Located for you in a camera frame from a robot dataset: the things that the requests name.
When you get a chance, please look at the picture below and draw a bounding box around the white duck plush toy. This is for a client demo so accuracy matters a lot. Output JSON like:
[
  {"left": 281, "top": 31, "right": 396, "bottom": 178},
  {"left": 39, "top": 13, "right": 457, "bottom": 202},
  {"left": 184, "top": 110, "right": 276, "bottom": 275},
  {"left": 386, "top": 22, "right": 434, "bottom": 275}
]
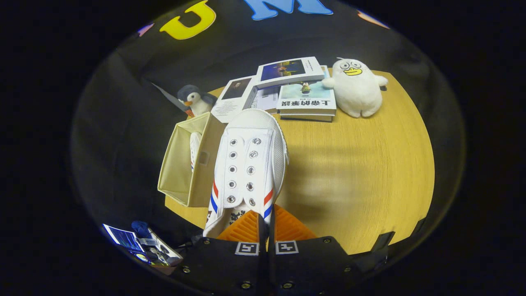
[{"left": 321, "top": 57, "right": 389, "bottom": 119}]

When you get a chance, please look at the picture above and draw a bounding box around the beige fabric storage box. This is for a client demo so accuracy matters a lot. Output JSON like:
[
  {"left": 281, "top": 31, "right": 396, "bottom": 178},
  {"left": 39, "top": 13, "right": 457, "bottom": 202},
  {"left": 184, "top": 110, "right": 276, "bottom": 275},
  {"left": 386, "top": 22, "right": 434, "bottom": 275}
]
[{"left": 157, "top": 111, "right": 228, "bottom": 208}]

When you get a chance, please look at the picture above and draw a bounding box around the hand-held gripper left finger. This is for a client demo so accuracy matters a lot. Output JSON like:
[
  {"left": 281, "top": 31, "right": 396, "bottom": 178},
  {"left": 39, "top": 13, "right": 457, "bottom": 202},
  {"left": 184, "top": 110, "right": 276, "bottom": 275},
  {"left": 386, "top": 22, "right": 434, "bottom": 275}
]
[{"left": 172, "top": 210, "right": 263, "bottom": 296}]

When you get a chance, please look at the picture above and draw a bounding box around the blue cloth lump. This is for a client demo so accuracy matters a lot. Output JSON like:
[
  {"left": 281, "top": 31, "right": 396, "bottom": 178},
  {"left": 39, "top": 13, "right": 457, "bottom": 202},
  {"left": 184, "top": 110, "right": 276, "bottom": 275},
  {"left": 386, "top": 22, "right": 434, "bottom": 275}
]
[{"left": 131, "top": 221, "right": 150, "bottom": 239}]

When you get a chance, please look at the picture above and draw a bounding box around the white book with portrait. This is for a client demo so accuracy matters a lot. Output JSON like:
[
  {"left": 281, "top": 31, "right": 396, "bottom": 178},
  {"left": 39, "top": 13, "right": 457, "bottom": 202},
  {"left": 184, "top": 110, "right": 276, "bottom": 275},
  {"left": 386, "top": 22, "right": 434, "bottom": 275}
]
[{"left": 210, "top": 75, "right": 258, "bottom": 124}]

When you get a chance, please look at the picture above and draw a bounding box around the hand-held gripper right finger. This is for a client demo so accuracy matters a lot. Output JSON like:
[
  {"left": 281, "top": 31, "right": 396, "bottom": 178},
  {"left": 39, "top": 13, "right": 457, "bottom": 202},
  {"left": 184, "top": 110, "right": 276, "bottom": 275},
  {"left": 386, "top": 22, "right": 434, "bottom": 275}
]
[{"left": 267, "top": 204, "right": 363, "bottom": 296}]

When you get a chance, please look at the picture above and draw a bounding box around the grey penguin plush toy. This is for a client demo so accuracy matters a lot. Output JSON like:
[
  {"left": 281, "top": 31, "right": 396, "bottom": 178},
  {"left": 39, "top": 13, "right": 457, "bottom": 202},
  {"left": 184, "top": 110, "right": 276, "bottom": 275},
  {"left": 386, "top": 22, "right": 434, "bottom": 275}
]
[{"left": 177, "top": 84, "right": 218, "bottom": 118}]

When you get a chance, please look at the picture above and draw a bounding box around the book with night photo cover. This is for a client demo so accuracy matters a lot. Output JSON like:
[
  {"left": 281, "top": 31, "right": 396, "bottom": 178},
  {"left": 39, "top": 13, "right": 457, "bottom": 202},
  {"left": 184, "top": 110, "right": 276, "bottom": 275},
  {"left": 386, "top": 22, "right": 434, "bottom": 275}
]
[{"left": 256, "top": 56, "right": 325, "bottom": 90}]

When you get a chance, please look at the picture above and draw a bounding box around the book with pale blue cover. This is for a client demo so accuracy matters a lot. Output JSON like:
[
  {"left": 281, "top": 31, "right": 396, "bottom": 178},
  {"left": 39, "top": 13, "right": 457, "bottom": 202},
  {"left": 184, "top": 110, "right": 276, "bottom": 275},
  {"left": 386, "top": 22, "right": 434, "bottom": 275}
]
[{"left": 276, "top": 66, "right": 337, "bottom": 116}]

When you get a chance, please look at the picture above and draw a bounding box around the white canvas shoe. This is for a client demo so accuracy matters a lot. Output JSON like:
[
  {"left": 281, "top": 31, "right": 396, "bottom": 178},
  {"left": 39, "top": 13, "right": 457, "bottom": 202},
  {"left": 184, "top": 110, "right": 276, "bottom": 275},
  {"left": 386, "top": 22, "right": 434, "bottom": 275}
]
[
  {"left": 189, "top": 132, "right": 203, "bottom": 172},
  {"left": 203, "top": 109, "right": 289, "bottom": 239}
]

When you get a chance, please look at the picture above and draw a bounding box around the plain white book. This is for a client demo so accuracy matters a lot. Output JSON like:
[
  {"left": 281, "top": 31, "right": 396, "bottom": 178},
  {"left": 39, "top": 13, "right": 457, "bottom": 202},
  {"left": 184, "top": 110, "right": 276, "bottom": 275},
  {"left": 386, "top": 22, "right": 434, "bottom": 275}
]
[{"left": 251, "top": 84, "right": 282, "bottom": 115}]

